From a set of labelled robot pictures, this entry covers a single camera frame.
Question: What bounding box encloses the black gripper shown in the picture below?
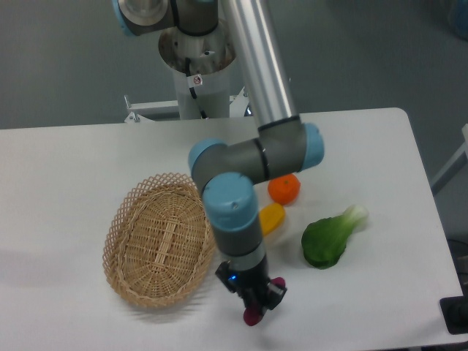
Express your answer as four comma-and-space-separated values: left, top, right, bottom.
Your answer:
215, 256, 287, 311

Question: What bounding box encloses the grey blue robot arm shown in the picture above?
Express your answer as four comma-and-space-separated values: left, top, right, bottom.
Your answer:
113, 1, 324, 314

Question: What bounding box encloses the yellow mango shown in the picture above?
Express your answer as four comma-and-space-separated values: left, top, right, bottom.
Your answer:
259, 203, 286, 237

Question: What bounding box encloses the green bok choy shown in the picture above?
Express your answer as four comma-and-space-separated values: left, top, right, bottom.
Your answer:
301, 205, 369, 269

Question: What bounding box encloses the woven wicker basket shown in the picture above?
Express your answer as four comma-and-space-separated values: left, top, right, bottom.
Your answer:
102, 173, 215, 308

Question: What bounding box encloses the orange tangerine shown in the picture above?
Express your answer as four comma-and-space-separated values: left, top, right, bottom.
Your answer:
268, 174, 301, 205

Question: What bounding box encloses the black device at table edge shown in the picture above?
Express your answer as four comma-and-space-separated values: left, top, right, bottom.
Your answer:
439, 296, 467, 335

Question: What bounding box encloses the white metal base frame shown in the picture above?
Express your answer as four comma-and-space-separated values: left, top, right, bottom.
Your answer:
124, 86, 254, 123

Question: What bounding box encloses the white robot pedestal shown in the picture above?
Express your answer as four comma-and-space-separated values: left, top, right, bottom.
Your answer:
159, 19, 236, 99

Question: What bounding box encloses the black cable on pedestal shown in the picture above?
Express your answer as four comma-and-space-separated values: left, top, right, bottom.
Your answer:
184, 57, 209, 120

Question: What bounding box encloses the white frame at right edge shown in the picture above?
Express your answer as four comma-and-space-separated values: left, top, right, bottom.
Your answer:
430, 124, 467, 196

